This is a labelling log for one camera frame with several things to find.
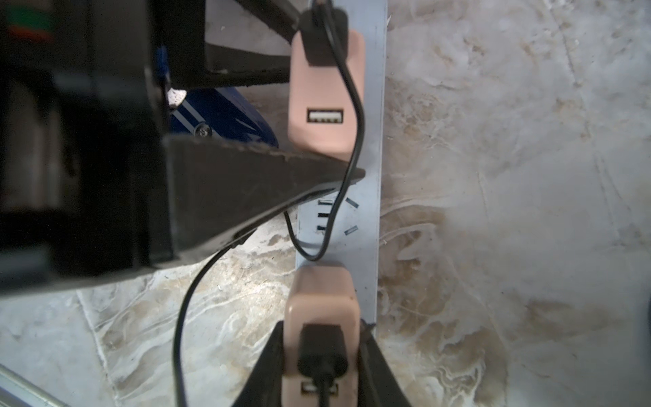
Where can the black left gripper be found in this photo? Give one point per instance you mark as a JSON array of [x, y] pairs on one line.
[[83, 117]]

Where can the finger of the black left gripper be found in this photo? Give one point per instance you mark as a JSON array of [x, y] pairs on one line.
[[209, 193], [195, 63]]

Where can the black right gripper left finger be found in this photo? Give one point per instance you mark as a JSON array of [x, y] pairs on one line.
[[263, 387]]

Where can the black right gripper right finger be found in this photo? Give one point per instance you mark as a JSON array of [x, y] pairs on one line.
[[377, 384]]

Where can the pink plug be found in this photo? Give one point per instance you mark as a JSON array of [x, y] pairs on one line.
[[321, 337], [321, 116]]

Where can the white power strip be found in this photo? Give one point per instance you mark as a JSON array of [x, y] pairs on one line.
[[355, 237]]

